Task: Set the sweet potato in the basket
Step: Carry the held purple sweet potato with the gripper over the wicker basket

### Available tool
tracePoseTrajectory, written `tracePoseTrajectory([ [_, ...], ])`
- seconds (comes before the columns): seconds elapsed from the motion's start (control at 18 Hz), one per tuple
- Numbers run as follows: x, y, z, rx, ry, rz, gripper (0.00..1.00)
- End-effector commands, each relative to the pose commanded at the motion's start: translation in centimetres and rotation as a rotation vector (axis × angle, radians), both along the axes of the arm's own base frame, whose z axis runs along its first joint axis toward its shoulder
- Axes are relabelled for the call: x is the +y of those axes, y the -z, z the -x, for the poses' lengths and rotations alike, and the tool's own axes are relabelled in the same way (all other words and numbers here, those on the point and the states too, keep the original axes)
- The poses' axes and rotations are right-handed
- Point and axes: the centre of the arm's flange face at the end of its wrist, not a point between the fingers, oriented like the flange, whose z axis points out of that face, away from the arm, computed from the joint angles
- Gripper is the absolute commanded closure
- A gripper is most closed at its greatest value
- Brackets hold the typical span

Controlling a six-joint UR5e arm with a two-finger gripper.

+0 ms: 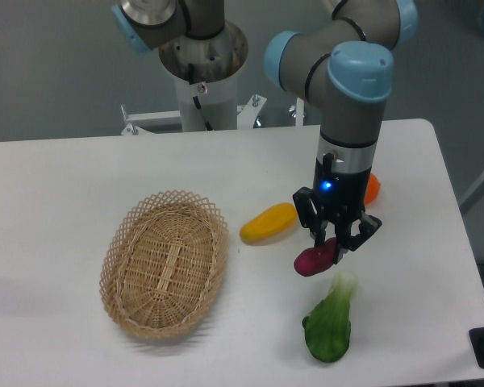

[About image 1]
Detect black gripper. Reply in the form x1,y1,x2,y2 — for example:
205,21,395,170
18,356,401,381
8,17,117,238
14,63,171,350
293,153,382,264

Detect purple sweet potato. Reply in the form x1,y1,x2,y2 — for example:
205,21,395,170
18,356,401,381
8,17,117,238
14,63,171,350
294,237,336,277

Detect grey robot arm, blue caps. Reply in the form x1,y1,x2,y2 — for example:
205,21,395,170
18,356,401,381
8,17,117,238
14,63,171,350
111,1,418,276

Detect oval wicker basket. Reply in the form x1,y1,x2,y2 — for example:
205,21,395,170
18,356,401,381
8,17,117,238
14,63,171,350
99,190,228,339

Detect yellow mango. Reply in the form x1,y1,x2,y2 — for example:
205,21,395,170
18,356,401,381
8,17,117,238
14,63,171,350
239,202,298,243

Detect orange fruit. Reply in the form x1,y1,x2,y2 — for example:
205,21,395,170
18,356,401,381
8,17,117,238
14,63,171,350
364,173,382,206

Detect green bok choy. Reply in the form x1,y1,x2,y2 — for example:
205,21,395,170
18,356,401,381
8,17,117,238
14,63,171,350
302,271,358,363

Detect white metal base frame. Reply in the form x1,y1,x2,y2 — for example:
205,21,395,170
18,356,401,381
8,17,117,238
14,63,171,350
119,94,307,135

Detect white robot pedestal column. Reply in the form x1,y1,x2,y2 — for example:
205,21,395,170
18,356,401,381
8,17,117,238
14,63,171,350
158,21,248,111

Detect black cable on pedestal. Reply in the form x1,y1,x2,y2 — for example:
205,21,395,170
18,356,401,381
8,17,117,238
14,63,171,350
187,63,214,132

